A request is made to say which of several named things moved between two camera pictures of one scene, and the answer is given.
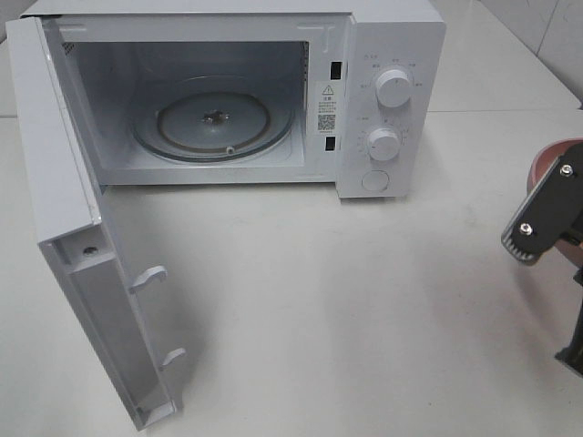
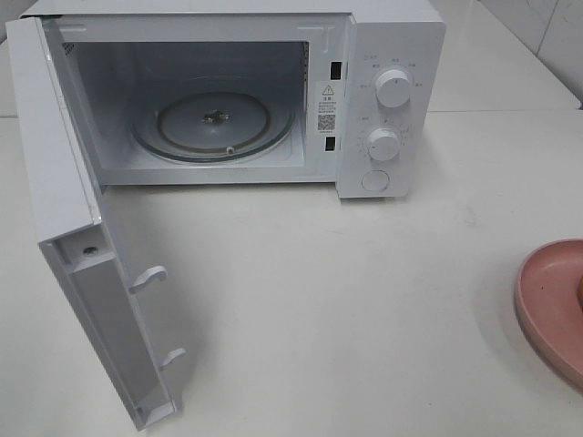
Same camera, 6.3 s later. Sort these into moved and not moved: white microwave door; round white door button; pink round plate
Moved: pink round plate
Not moved: white microwave door; round white door button
